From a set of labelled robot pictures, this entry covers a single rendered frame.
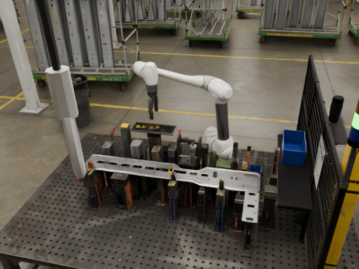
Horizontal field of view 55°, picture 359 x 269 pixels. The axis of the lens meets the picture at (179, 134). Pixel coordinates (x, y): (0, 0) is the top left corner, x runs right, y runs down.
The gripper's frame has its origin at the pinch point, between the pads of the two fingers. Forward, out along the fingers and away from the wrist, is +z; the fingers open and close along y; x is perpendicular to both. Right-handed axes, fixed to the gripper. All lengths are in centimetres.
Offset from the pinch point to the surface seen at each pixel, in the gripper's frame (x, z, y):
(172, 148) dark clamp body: 15.0, 26.7, 6.2
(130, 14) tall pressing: -268, 80, -696
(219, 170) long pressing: 55, 35, 19
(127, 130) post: -26.7, 21.4, -6.0
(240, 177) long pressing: 71, 35, 25
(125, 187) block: -12, 39, 45
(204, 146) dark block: 41.3, 22.7, 5.7
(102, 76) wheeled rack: -195, 106, -319
